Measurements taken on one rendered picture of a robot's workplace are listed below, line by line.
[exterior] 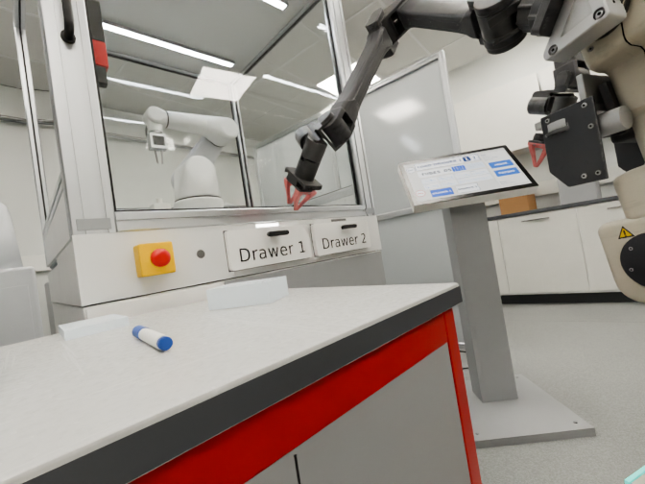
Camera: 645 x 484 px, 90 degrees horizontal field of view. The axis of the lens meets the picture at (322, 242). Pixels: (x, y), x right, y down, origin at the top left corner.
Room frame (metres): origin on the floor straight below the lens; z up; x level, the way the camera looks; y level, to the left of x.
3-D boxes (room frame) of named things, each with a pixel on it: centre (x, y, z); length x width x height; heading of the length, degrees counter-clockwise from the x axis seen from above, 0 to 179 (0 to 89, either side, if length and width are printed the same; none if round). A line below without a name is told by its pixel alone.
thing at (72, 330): (0.57, 0.43, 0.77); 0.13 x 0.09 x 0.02; 43
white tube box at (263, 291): (0.61, 0.15, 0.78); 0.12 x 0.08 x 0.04; 75
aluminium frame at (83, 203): (1.34, 0.45, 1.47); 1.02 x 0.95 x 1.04; 134
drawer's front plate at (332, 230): (1.18, -0.08, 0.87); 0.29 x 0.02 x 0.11; 134
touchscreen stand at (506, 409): (1.47, -0.68, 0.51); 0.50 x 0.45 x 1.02; 176
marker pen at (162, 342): (0.38, 0.22, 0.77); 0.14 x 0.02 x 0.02; 40
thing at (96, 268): (1.34, 0.45, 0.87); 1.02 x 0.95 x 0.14; 134
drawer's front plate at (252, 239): (0.96, 0.15, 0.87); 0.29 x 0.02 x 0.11; 134
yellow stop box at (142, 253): (0.72, 0.38, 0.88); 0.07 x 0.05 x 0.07; 134
